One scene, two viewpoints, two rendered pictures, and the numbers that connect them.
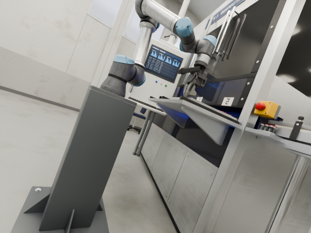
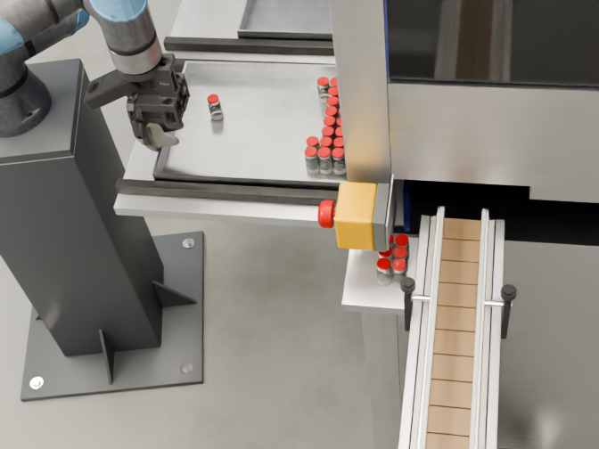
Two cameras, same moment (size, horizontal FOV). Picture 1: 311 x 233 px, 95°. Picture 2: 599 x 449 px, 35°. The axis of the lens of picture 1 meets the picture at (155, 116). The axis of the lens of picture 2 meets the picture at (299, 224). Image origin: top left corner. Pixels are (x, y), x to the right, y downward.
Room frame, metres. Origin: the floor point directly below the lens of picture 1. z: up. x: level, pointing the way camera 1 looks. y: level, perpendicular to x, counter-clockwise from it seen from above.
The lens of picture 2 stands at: (0.03, -0.91, 2.10)
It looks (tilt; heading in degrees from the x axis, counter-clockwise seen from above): 54 degrees down; 35
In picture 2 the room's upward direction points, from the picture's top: 10 degrees counter-clockwise
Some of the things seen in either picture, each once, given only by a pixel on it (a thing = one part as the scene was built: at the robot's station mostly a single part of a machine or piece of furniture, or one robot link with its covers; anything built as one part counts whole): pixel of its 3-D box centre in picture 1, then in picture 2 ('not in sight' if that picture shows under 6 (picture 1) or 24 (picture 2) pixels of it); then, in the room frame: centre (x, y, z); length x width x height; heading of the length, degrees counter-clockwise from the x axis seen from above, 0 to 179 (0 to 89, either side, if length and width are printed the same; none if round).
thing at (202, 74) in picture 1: (197, 75); (151, 87); (0.81, -0.14, 1.05); 0.09 x 0.08 x 0.12; 108
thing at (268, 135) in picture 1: (265, 135); (392, 274); (0.74, -0.57, 0.87); 0.14 x 0.13 x 0.02; 108
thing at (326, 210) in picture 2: (260, 106); (331, 214); (0.73, -0.48, 0.99); 0.04 x 0.04 x 0.04; 18
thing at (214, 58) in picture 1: (206, 56); not in sight; (1.48, -0.27, 1.50); 0.47 x 0.01 x 0.59; 18
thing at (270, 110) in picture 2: (201, 109); (267, 125); (0.92, -0.26, 0.90); 0.34 x 0.26 x 0.04; 108
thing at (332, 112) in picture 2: not in sight; (331, 125); (0.95, -0.36, 0.90); 0.18 x 0.02 x 0.05; 19
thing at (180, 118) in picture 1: (170, 115); not in sight; (1.32, -0.13, 0.79); 0.34 x 0.03 x 0.13; 108
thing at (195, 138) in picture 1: (167, 120); not in sight; (1.79, -0.16, 0.73); 1.98 x 0.01 x 0.25; 18
